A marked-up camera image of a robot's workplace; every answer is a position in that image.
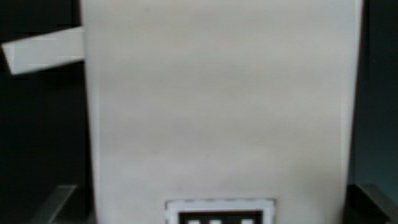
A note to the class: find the white cabinet top block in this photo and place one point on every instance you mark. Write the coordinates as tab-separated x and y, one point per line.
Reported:
220	88

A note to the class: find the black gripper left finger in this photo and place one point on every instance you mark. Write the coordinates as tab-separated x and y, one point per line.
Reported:
53	204

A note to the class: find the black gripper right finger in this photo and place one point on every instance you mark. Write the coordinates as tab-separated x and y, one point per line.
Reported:
375	206

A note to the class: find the white L-shaped obstacle fence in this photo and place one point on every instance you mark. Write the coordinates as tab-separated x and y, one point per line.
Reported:
44	51

